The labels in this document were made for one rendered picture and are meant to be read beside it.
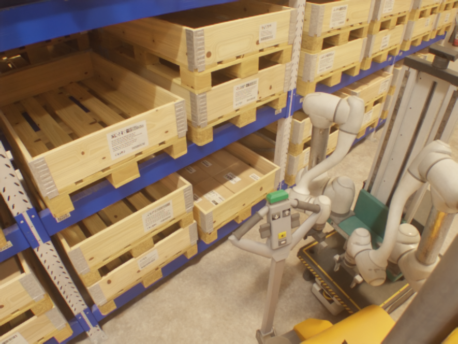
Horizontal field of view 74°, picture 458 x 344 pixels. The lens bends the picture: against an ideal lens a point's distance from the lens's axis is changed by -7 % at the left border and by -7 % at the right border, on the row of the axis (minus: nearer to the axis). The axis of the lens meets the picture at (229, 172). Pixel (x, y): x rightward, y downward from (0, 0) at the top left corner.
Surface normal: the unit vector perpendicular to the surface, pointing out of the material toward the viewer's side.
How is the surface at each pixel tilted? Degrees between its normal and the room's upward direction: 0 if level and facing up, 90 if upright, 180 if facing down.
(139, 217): 90
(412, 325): 90
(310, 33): 90
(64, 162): 90
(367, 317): 14
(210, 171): 0
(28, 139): 0
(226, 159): 0
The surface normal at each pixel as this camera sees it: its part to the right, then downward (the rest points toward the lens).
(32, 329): 0.68, 0.46
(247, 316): 0.00, -0.78
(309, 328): -0.16, -0.94
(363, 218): -0.86, 0.32
